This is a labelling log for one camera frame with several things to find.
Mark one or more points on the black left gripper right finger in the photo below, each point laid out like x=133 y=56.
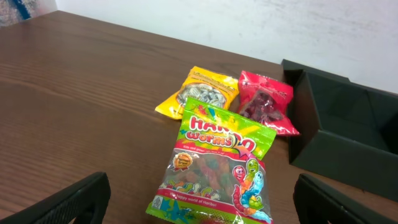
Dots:
x=318 y=203

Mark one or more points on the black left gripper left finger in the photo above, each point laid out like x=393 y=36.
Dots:
x=85 y=201

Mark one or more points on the black box with lid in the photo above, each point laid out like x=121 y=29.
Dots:
x=348 y=132

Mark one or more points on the Haribo worms candy bag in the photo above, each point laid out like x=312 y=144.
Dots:
x=215 y=173

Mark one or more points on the red Hacks candy bag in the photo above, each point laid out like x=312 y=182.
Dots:
x=265 y=100

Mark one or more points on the yellow Hacks candy bag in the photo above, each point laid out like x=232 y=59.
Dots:
x=201 y=84

